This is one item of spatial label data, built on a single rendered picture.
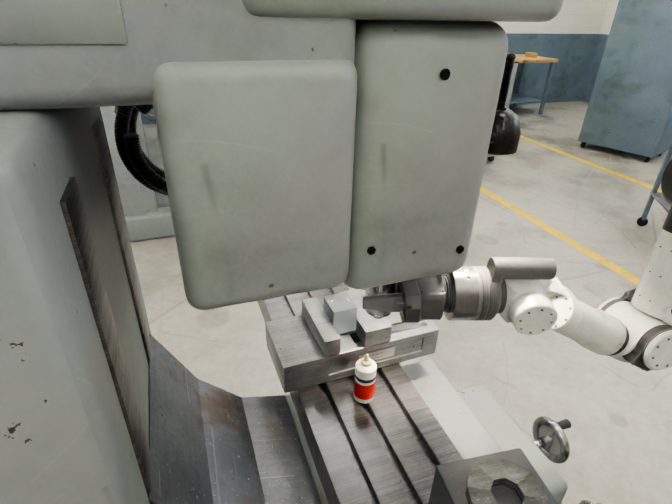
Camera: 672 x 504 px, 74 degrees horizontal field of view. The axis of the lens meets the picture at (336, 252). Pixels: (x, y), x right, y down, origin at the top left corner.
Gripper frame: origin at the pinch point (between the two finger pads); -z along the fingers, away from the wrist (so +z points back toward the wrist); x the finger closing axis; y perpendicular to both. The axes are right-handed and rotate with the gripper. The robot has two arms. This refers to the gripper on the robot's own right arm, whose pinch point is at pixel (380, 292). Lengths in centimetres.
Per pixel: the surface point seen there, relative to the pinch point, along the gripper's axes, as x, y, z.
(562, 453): -12, 57, 51
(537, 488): 28.2, 7.8, 15.9
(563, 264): -218, 125, 164
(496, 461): 24.7, 7.8, 12.2
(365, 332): -10.5, 16.9, -0.8
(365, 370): -2.3, 19.2, -1.3
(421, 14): 12.4, -39.9, 0.0
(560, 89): -837, 105, 439
